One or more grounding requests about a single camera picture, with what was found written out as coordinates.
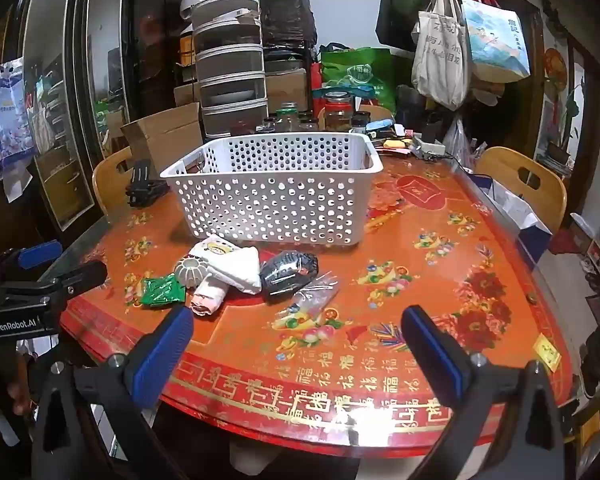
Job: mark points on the hanging clear plastic bag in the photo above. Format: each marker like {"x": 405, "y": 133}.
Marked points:
{"x": 457, "y": 145}

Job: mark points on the round red wall ornament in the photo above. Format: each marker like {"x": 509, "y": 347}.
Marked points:
{"x": 555, "y": 65}

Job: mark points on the white perforated plastic basket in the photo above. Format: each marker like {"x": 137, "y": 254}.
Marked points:
{"x": 260, "y": 200}

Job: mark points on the clear plastic bag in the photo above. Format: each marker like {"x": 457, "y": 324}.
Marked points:
{"x": 457, "y": 145}
{"x": 305, "y": 310}

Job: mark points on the glass jar with red contents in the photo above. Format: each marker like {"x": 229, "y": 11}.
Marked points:
{"x": 338, "y": 112}

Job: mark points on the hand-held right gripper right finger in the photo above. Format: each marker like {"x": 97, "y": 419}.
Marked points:
{"x": 430, "y": 350}

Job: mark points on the brown cardboard box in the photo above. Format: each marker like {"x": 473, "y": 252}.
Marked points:
{"x": 286, "y": 87}

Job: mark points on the blue printed tote bag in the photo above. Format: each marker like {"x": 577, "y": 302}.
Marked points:
{"x": 497, "y": 42}

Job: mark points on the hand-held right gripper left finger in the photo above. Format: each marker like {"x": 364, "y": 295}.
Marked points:
{"x": 162, "y": 347}

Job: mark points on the small dark-lidded jar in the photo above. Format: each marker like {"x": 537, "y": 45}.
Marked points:
{"x": 361, "y": 122}

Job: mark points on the wooden chair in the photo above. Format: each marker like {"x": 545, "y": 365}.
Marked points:
{"x": 111, "y": 180}
{"x": 500, "y": 165}

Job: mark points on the stacked grey storage tower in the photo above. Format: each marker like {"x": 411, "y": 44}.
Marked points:
{"x": 230, "y": 60}

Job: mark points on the mirrored wardrobe door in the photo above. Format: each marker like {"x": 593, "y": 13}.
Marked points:
{"x": 55, "y": 100}

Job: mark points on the black plastic-wrapped bundle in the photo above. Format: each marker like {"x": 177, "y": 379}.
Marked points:
{"x": 287, "y": 17}

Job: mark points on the yellow label sticker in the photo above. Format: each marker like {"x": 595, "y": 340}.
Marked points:
{"x": 546, "y": 352}

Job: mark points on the blue and white printed bag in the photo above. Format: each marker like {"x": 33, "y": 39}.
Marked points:
{"x": 11, "y": 120}

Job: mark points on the black packet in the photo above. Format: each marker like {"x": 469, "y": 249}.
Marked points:
{"x": 285, "y": 275}

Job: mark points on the white round lid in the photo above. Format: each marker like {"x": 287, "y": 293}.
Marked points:
{"x": 196, "y": 1}

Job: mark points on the black folding clamp stand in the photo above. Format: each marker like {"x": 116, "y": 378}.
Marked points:
{"x": 142, "y": 187}

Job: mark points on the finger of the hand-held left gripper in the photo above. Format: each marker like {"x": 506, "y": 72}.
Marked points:
{"x": 77, "y": 278}
{"x": 40, "y": 255}

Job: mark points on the potted plant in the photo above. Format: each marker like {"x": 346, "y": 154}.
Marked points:
{"x": 562, "y": 130}

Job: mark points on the open cardboard box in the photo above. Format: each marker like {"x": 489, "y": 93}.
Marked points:
{"x": 165, "y": 135}

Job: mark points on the beige canvas tote bag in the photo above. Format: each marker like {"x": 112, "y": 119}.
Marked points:
{"x": 440, "y": 55}

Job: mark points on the green shopping bag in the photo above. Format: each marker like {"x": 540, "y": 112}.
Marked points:
{"x": 360, "y": 72}

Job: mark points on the green foil packet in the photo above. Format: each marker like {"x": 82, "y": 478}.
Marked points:
{"x": 160, "y": 290}

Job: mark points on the black shoe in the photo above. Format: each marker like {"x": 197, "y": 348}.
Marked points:
{"x": 597, "y": 360}

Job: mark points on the white cartoon printed packet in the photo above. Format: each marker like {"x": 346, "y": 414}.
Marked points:
{"x": 235, "y": 267}

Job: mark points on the white and blue paper bag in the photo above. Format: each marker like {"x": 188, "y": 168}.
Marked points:
{"x": 515, "y": 210}

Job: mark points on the clear glass jar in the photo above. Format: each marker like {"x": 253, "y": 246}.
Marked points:
{"x": 287, "y": 117}

